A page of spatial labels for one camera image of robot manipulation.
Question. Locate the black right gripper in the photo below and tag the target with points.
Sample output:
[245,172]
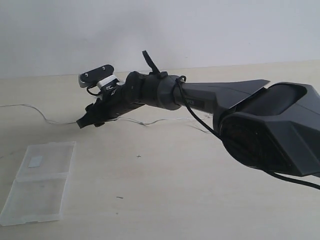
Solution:
[110,104]

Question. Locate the white wired earphones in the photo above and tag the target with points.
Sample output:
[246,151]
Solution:
[139,122]

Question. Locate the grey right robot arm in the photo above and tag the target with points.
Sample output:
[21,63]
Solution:
[273,127]

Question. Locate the clear plastic storage case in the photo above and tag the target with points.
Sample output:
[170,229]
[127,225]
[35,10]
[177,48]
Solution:
[40,187]

